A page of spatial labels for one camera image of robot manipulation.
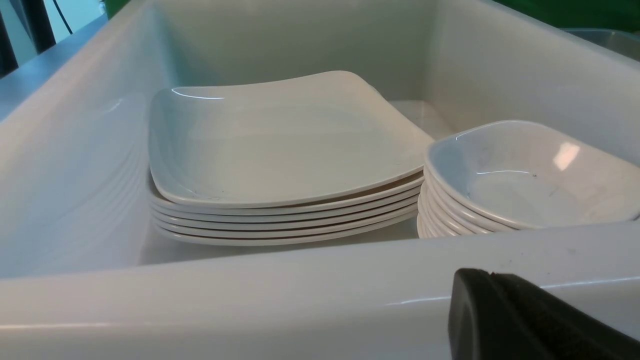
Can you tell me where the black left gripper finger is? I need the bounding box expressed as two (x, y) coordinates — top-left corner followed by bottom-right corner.
(448, 268), (640, 360)

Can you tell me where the bottom white square plate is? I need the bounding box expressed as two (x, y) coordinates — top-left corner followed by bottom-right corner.
(151, 203), (418, 247)

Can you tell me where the white square plate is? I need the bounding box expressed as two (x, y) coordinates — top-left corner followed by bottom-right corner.
(151, 203), (418, 247)
(150, 194), (419, 231)
(150, 186), (421, 223)
(145, 172), (425, 216)
(148, 70), (434, 208)

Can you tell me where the top white square plate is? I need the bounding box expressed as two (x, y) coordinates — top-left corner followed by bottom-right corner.
(148, 70), (434, 208)

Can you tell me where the stack of small white bowls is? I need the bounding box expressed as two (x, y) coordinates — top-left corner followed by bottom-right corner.
(418, 169), (512, 237)

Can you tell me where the large white plastic bin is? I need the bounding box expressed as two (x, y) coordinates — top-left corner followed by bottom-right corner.
(1, 0), (639, 360)

